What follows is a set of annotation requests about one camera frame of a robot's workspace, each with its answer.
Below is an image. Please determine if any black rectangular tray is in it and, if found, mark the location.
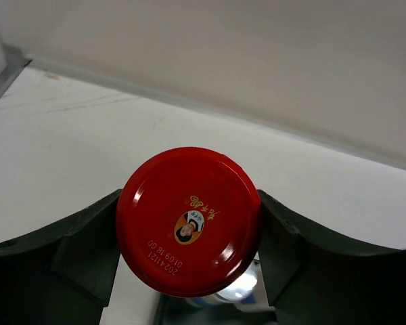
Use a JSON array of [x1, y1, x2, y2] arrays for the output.
[[152, 295, 277, 325]]

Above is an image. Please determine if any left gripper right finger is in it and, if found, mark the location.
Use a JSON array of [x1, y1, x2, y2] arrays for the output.
[[258, 192, 406, 324]]

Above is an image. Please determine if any dark sauce jar red lid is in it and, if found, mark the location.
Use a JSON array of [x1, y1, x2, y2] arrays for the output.
[[116, 147, 263, 297]]

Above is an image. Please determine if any peppercorn bottle blue label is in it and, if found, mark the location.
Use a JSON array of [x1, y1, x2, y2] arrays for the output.
[[185, 259, 261, 307]]

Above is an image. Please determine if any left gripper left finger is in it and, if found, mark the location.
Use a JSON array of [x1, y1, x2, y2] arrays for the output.
[[0, 190, 121, 324]]

